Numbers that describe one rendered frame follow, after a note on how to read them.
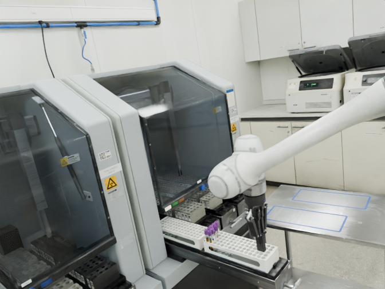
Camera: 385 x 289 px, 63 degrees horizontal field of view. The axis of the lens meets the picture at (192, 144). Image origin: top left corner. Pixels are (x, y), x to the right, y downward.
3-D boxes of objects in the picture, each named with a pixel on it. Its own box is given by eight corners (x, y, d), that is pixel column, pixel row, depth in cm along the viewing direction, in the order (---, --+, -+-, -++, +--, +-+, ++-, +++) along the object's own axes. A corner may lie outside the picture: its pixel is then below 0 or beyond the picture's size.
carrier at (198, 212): (203, 213, 167) (201, 203, 165) (205, 214, 165) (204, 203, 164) (188, 223, 158) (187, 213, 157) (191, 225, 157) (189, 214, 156)
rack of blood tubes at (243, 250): (204, 254, 135) (201, 241, 133) (217, 242, 142) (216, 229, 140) (267, 276, 115) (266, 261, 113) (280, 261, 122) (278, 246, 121)
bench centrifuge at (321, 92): (285, 113, 346) (279, 53, 331) (309, 102, 389) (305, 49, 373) (338, 113, 308) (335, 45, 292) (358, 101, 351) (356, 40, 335)
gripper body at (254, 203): (251, 186, 120) (254, 208, 122) (239, 195, 114) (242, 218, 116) (268, 188, 115) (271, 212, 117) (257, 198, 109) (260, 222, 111)
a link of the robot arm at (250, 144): (244, 171, 120) (228, 184, 110) (239, 131, 116) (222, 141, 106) (272, 172, 114) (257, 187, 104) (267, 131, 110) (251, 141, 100)
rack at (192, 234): (154, 236, 155) (152, 225, 154) (169, 226, 163) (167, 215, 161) (201, 252, 136) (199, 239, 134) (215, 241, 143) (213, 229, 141)
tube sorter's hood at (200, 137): (99, 196, 175) (71, 81, 160) (175, 161, 218) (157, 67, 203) (164, 214, 141) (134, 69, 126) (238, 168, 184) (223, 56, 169)
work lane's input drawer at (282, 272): (149, 248, 158) (146, 232, 156) (169, 235, 168) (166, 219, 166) (288, 303, 110) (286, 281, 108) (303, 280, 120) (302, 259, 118)
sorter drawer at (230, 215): (138, 207, 210) (136, 194, 207) (154, 198, 219) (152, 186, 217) (230, 231, 161) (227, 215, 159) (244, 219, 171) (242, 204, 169)
